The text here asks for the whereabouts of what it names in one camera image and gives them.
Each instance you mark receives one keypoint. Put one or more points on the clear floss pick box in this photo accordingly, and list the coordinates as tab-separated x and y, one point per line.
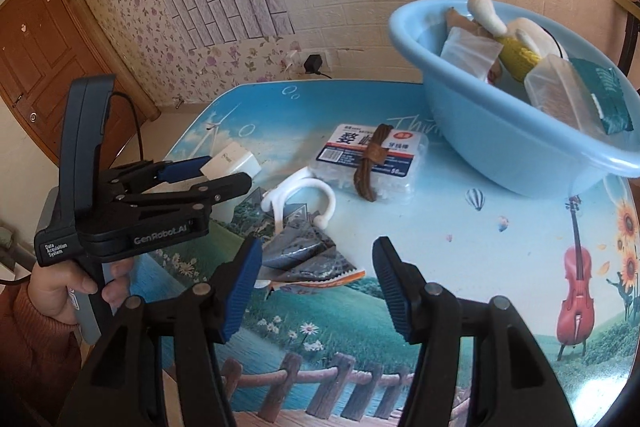
345	144

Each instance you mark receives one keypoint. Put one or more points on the clear bag with white label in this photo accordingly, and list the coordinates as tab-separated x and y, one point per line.
467	52

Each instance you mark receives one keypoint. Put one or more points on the small white box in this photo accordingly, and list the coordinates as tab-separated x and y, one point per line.
235	162

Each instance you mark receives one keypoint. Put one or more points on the brown wooden door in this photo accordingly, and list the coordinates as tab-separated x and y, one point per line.
45	47

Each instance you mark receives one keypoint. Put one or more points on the white plug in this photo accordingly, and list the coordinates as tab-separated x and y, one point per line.
293	62

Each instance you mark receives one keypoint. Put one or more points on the grey snack packet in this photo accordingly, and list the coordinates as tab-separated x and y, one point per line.
310	252

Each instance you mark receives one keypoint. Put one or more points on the metal pipe stub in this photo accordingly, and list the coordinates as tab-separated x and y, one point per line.
176	101

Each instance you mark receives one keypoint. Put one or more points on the yellow mesh hat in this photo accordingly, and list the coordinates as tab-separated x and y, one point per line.
520	57

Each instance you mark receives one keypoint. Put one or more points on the brown plush toy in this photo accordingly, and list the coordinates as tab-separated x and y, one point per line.
457	19

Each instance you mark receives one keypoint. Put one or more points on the clear plastic box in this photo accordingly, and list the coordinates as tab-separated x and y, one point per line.
555	87

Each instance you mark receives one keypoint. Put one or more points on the blue plastic basin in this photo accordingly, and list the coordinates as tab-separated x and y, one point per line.
480	132

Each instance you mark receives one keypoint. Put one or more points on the person's left hand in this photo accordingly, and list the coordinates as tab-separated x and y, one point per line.
55	292

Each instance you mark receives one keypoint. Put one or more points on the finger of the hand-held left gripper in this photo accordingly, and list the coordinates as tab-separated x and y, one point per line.
220	189
180	169

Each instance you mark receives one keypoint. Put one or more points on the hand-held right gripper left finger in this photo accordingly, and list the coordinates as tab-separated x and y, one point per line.
242	287

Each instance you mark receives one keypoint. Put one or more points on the white wall socket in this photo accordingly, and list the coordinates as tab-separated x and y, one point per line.
329	59

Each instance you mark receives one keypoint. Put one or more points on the green packet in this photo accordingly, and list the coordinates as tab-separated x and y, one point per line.
607	92

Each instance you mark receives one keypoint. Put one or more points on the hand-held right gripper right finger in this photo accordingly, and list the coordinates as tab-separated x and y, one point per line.
395	287

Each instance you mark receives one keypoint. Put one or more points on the printed scenery desktop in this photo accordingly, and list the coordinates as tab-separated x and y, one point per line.
450	217

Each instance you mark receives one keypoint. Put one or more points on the white plastic hook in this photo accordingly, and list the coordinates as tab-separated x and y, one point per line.
274	199

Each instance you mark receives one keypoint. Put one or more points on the black charger plug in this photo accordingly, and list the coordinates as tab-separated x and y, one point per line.
313	64

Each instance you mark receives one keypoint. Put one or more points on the black frame side table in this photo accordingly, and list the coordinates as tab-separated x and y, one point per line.
631	42

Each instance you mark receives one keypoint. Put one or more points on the white plush toy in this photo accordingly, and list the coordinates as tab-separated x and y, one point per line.
487	14

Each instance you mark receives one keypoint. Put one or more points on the person's left forearm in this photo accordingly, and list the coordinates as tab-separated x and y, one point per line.
30	357

